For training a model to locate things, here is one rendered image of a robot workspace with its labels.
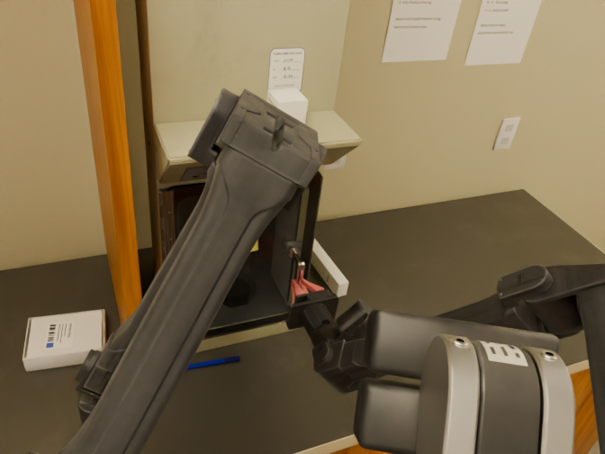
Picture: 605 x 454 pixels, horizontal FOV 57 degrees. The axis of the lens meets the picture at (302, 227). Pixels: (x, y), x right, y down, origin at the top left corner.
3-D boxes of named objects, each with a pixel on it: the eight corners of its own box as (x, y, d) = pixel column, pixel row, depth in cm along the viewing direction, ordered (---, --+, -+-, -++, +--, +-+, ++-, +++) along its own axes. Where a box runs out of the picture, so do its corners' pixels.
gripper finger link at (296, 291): (283, 270, 113) (299, 302, 106) (314, 265, 115) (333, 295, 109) (280, 295, 117) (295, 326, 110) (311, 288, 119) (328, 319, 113)
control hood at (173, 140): (155, 177, 94) (151, 122, 88) (328, 158, 105) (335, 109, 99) (168, 215, 85) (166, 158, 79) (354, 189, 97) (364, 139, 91)
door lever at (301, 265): (294, 279, 120) (284, 281, 119) (299, 245, 115) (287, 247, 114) (303, 295, 116) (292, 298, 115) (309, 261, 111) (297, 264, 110)
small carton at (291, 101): (265, 123, 92) (266, 89, 88) (293, 121, 94) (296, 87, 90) (275, 137, 88) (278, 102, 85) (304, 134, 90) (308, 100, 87)
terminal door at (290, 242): (169, 344, 118) (161, 186, 95) (301, 315, 129) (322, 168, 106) (170, 347, 118) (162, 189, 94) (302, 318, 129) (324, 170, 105)
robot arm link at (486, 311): (548, 287, 69) (589, 337, 73) (544, 255, 73) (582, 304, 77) (302, 369, 94) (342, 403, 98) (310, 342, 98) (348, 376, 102)
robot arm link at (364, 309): (314, 366, 93) (347, 393, 96) (365, 323, 91) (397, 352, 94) (304, 327, 104) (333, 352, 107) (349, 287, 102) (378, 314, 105)
